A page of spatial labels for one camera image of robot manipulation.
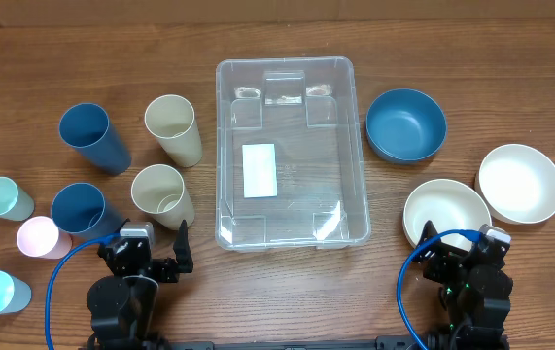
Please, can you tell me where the cream bowl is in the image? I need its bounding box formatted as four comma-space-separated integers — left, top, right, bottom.
474, 144, 555, 225
402, 179, 492, 247

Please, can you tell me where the left blue cable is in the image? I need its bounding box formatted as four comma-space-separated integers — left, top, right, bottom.
44, 232, 121, 350

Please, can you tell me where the dark blue bowl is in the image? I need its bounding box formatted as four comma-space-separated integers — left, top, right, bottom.
365, 88, 448, 164

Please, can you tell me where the dark blue tall cup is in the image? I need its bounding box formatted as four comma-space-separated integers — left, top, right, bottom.
58, 103, 131, 175
51, 183, 126, 240

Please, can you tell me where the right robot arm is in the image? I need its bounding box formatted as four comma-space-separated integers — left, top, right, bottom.
415, 221, 513, 350

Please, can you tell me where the white label in container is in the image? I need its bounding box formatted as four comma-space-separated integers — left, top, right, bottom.
242, 144, 277, 198

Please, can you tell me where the blue cable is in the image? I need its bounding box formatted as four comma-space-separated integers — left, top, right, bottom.
44, 232, 121, 350
396, 228, 482, 350

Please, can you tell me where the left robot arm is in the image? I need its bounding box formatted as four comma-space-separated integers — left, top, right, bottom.
87, 221, 193, 349

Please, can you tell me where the beige tall cup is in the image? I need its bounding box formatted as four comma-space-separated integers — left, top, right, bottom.
130, 164, 195, 230
144, 94, 203, 167

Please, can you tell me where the right blue cable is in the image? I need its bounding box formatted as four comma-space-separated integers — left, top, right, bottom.
396, 228, 482, 350

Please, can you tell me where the pink small cup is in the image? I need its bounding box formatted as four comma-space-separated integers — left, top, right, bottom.
17, 216, 73, 259

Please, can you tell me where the clear plastic storage container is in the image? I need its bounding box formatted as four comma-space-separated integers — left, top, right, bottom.
215, 56, 371, 252

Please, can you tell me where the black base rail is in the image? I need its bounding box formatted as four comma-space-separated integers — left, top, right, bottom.
168, 335, 420, 350

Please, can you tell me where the mint green small cup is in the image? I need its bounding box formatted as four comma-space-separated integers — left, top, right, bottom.
0, 177, 35, 221

